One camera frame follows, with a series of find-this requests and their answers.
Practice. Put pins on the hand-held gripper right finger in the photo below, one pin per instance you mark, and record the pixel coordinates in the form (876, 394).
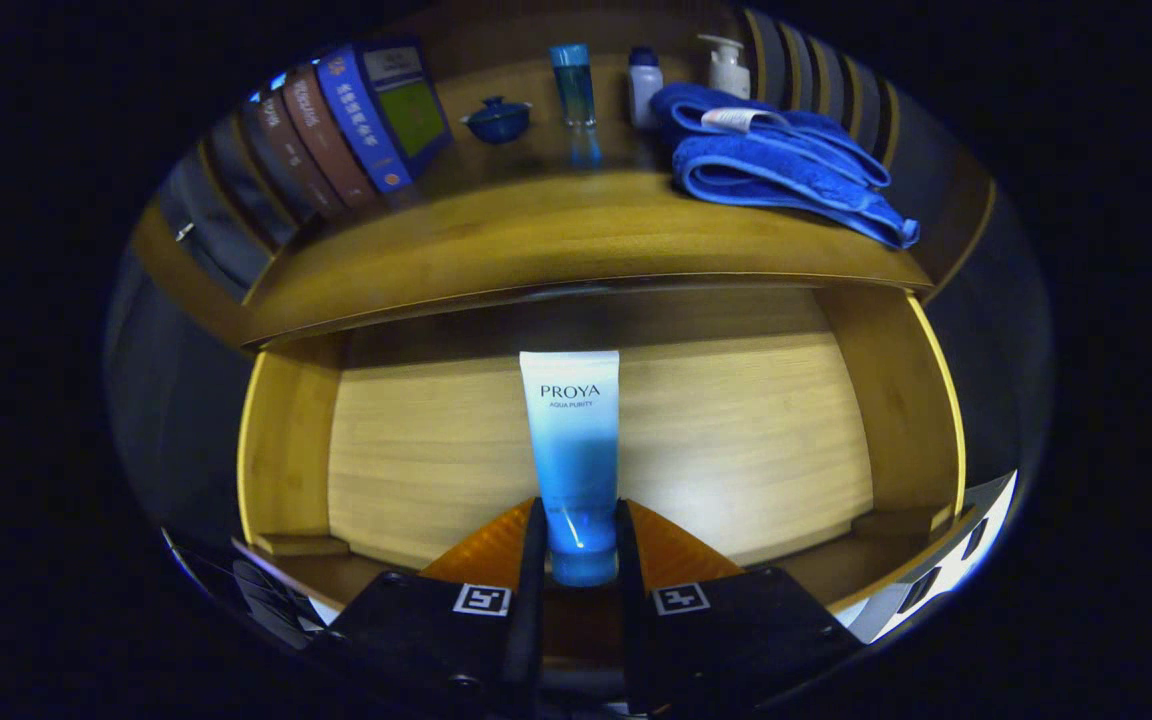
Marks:
(726, 635)

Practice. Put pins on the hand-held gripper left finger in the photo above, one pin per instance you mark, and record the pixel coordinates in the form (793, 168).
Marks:
(436, 635)

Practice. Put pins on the wooden drawer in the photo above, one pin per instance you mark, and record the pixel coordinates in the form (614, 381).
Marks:
(736, 440)

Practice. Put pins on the blue and white tube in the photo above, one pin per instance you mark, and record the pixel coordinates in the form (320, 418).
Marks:
(571, 440)

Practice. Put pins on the wooden countertop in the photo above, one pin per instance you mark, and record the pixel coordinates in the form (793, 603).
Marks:
(536, 240)

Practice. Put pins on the wooden cabinet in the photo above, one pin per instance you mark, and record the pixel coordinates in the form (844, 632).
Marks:
(956, 235)

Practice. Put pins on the blue folded towel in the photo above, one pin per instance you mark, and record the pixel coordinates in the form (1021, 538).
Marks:
(776, 170)

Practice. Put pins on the dark brown book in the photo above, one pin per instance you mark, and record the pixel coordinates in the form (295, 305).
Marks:
(281, 165)

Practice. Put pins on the reddish brown book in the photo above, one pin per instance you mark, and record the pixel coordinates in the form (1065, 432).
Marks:
(326, 140)

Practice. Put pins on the blue lidded teacup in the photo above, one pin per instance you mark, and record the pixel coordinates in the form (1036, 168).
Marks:
(498, 122)

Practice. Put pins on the blue book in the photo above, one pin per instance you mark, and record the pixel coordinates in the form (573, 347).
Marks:
(366, 120)

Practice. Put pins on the white bottle with blue cap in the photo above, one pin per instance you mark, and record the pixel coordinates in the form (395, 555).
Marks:
(645, 90)

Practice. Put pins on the teal glass bottle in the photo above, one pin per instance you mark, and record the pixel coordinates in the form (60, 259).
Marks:
(574, 90)

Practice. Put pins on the white pump bottle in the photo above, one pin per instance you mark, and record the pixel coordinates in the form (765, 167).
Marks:
(728, 72)

